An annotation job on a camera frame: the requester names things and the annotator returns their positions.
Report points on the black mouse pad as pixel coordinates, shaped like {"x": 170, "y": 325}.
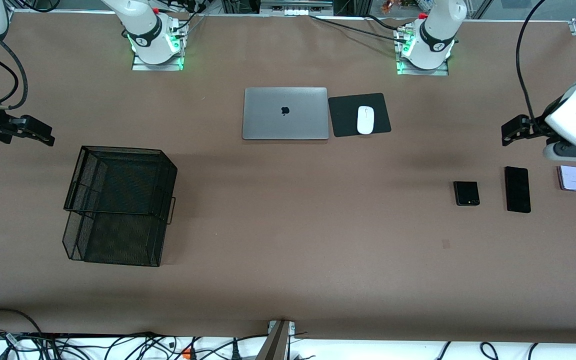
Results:
{"x": 348, "y": 117}

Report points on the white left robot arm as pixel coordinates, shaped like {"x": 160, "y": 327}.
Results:
{"x": 435, "y": 30}

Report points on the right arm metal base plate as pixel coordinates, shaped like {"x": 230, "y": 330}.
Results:
{"x": 158, "y": 66}

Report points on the black mesh two-tier tray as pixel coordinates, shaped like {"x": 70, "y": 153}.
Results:
{"x": 118, "y": 205}

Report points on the small black flip phone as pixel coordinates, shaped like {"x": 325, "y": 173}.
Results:
{"x": 466, "y": 193}

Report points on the lavender flip phone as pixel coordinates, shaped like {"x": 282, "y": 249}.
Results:
{"x": 572, "y": 178}

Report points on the silver closed laptop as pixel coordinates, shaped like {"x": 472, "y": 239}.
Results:
{"x": 285, "y": 113}

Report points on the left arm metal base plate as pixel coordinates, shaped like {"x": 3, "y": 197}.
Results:
{"x": 423, "y": 72}

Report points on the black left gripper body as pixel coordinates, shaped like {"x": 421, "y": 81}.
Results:
{"x": 537, "y": 126}

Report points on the metal table bracket post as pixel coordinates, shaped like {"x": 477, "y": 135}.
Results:
{"x": 277, "y": 342}

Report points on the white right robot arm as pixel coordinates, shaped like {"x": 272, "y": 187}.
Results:
{"x": 143, "y": 25}

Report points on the white power strip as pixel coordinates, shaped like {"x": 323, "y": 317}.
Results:
{"x": 293, "y": 10}

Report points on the white computer mouse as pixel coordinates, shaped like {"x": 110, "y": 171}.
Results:
{"x": 365, "y": 120}

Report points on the black slab smartphone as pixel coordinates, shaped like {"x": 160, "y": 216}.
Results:
{"x": 517, "y": 190}

